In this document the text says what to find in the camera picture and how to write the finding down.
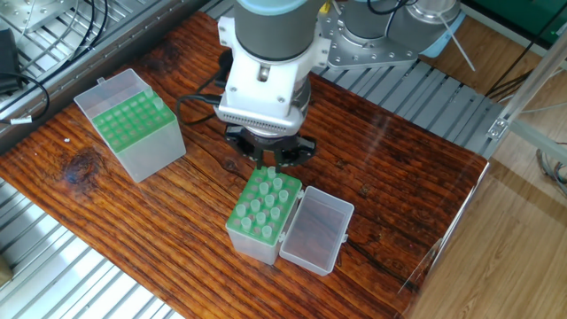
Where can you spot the grey metal mount plate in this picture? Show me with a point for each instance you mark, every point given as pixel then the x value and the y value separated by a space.
pixel 363 49

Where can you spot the clear hinged box lid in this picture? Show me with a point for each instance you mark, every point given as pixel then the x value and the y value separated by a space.
pixel 314 235
pixel 106 89

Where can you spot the translucent tip box green rack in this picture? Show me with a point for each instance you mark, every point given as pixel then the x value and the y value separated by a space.
pixel 252 244
pixel 151 151

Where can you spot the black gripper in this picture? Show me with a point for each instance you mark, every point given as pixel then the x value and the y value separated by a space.
pixel 266 140

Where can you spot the glossy wooden board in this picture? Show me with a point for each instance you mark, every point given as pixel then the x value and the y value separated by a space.
pixel 372 168

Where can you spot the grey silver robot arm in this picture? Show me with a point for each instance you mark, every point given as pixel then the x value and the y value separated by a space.
pixel 266 53

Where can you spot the aluminium frame corner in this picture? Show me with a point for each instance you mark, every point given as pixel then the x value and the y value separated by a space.
pixel 523 111

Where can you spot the yellow tag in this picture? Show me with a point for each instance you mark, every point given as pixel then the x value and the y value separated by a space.
pixel 324 5

